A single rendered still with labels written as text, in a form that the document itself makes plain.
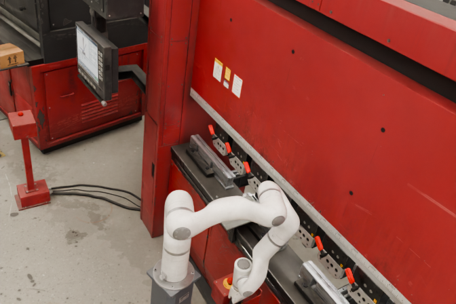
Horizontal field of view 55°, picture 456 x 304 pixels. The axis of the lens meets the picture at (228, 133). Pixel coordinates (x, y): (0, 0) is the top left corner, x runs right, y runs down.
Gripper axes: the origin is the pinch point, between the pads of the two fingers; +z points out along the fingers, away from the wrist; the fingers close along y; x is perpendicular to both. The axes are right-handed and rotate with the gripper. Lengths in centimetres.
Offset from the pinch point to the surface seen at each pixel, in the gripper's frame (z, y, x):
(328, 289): -20.3, -33.1, 25.8
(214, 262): 32, -17, -48
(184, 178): 0, -21, -97
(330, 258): -41, -31, 22
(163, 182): 20, -16, -120
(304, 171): -69, -35, -7
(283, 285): -11.8, -20.5, 9.0
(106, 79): -67, 14, -133
